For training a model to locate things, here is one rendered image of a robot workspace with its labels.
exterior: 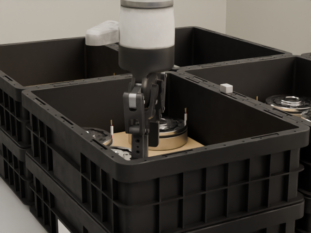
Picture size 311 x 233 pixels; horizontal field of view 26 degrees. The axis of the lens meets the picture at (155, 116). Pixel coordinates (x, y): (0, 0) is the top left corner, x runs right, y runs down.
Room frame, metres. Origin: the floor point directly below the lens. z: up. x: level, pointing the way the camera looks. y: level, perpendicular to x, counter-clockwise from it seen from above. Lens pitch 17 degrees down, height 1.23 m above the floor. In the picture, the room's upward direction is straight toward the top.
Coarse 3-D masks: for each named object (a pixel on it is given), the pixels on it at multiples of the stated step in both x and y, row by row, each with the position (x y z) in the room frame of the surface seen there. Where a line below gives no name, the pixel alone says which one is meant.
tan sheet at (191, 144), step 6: (120, 132) 1.17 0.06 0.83; (114, 138) 1.13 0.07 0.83; (120, 138) 1.13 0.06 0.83; (126, 138) 1.13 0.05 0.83; (114, 144) 1.10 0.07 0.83; (120, 144) 1.10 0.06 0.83; (126, 144) 1.10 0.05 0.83; (186, 144) 1.10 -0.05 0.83; (192, 144) 1.10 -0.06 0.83; (198, 144) 1.10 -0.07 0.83; (150, 150) 1.07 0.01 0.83; (162, 150) 1.07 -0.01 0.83; (168, 150) 1.07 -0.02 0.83; (174, 150) 1.07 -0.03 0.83; (180, 150) 1.07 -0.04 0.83
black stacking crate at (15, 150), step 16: (0, 128) 1.22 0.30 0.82; (0, 144) 1.26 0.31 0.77; (16, 144) 1.13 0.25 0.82; (0, 160) 1.24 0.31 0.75; (16, 160) 1.16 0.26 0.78; (0, 176) 1.24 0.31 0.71; (16, 176) 1.16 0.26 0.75; (32, 176) 1.12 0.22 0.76; (16, 192) 1.16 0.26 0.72; (32, 192) 1.12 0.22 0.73
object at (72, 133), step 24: (168, 72) 1.22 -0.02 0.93; (24, 96) 1.07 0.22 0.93; (48, 120) 0.97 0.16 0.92; (288, 120) 0.93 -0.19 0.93; (72, 144) 0.89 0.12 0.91; (96, 144) 0.82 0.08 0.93; (216, 144) 0.82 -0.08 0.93; (240, 144) 0.83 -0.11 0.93; (264, 144) 0.85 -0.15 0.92; (288, 144) 0.87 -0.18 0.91; (120, 168) 0.76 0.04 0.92; (144, 168) 0.76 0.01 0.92; (168, 168) 0.78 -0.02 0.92; (192, 168) 0.79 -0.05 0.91
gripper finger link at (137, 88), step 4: (136, 84) 0.85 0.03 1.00; (140, 84) 0.85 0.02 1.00; (136, 88) 0.84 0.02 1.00; (140, 88) 0.84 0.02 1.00; (132, 92) 0.83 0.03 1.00; (136, 92) 0.83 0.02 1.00; (140, 92) 0.84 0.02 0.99; (132, 96) 0.82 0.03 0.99; (132, 100) 0.82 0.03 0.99; (132, 104) 0.82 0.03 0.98; (132, 108) 0.83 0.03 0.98; (136, 108) 0.83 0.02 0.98
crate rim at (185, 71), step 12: (252, 60) 1.32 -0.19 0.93; (264, 60) 1.33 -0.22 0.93; (276, 60) 1.34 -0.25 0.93; (300, 60) 1.35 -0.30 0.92; (180, 72) 1.22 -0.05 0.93; (192, 72) 1.24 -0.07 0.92; (216, 84) 1.13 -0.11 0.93; (240, 96) 1.06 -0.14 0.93; (276, 108) 0.99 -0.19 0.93; (300, 120) 0.93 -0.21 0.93
